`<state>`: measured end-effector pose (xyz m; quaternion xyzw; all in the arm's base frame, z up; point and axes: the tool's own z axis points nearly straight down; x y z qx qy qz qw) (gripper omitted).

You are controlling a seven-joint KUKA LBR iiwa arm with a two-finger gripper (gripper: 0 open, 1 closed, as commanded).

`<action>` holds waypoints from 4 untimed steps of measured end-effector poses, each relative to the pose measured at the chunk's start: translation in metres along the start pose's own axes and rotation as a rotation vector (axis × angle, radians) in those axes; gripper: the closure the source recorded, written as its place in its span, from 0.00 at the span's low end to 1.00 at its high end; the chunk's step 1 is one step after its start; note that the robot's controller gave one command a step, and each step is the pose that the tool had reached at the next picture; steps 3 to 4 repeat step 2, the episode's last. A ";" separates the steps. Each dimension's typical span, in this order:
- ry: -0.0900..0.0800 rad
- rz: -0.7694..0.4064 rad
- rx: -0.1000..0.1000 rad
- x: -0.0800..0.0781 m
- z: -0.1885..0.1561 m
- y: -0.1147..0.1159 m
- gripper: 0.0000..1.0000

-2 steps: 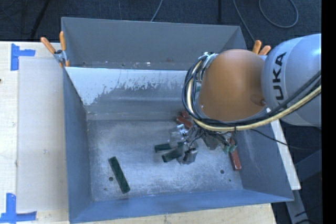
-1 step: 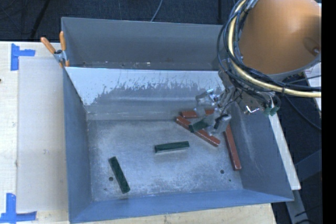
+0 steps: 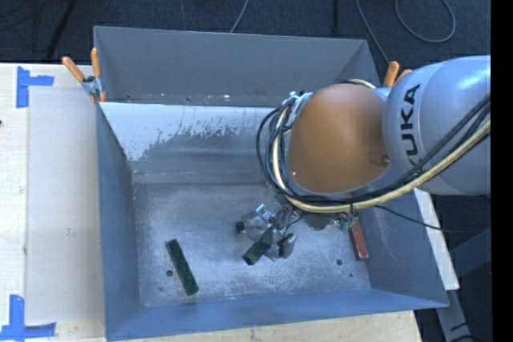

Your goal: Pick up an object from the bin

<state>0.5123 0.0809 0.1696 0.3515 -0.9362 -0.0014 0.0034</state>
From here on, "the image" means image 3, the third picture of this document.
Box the dark green block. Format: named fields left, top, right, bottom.
left=164, top=238, right=200, bottom=297
left=241, top=228, right=277, bottom=266

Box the red-brown flat block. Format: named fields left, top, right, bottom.
left=346, top=219, right=370, bottom=262

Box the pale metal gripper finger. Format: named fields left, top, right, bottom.
left=236, top=203, right=278, bottom=242
left=269, top=231, right=298, bottom=262

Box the grey metal bin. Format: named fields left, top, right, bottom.
left=92, top=25, right=450, bottom=342

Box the pale flat board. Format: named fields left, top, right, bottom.
left=23, top=85, right=106, bottom=328

